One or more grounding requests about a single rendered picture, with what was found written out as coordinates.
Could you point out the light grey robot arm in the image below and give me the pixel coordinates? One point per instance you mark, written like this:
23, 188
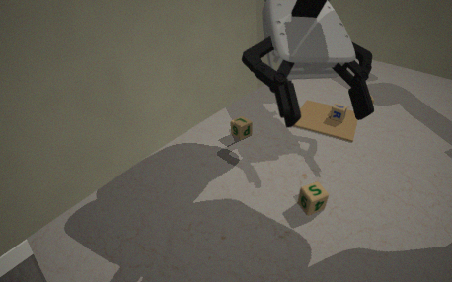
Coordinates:
308, 8

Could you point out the tan flat mat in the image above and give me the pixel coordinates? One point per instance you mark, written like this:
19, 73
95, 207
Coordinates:
317, 117

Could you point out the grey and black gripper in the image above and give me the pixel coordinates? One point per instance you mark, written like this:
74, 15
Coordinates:
316, 47

